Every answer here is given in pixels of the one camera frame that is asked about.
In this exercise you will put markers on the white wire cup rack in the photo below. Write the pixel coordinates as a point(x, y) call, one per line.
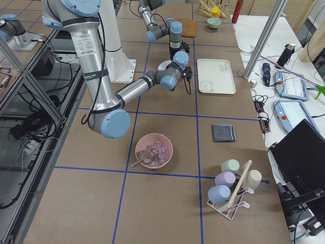
point(227, 202)

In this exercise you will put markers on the yellow cup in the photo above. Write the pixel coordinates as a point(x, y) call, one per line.
point(215, 11)

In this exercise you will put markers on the wooden cutting board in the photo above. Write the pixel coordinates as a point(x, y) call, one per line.
point(189, 28)

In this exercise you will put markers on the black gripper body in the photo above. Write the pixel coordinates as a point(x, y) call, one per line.
point(173, 54)

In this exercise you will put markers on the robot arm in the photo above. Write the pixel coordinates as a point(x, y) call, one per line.
point(82, 20)
point(170, 27)

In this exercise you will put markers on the sage green cup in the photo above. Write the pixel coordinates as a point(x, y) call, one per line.
point(231, 165)

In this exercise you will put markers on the folded grey cloth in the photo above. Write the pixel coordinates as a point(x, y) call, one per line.
point(223, 133)

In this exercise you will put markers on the black laptop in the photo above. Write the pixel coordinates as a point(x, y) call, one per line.
point(300, 157)

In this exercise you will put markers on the wooden rack handle rod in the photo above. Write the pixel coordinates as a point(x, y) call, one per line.
point(238, 186)

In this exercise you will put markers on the beige cup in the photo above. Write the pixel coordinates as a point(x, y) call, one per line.
point(252, 179)

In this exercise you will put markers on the green bowl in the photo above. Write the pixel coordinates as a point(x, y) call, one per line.
point(213, 22)

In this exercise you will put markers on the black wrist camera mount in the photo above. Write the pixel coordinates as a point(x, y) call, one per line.
point(187, 72)

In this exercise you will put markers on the cream bear serving tray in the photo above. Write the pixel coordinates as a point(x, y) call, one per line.
point(215, 76)

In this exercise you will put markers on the aluminium frame post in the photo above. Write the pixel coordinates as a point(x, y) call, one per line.
point(266, 32)

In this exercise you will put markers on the metal scoop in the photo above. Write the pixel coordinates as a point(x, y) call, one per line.
point(143, 157)

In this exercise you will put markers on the ice cubes pile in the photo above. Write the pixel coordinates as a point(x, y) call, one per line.
point(159, 153)

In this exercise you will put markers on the lower teach pendant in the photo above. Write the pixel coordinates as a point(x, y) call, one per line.
point(291, 112)

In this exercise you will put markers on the red bottle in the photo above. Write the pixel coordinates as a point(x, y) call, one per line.
point(237, 11)

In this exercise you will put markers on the white round plate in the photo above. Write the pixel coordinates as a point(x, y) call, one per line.
point(164, 65)

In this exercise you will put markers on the folded dark umbrella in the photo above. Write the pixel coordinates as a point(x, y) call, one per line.
point(266, 74)

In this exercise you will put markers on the pink bowl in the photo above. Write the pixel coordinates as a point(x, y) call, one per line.
point(150, 139)

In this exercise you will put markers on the wooden rack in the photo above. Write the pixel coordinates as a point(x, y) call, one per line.
point(205, 8)

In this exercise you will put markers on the upper teach pendant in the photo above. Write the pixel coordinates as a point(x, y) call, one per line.
point(290, 86)

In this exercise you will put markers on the teach pendant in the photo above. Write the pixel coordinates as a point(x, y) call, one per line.
point(291, 112)
point(290, 86)

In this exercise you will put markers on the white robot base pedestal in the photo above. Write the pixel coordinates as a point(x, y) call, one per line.
point(121, 69)

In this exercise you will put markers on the black thermos bottle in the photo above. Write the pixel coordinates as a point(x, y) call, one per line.
point(289, 49)

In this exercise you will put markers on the purple cup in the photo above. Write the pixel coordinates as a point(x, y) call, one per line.
point(226, 178)

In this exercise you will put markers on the blue cup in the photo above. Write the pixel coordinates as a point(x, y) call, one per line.
point(218, 194)

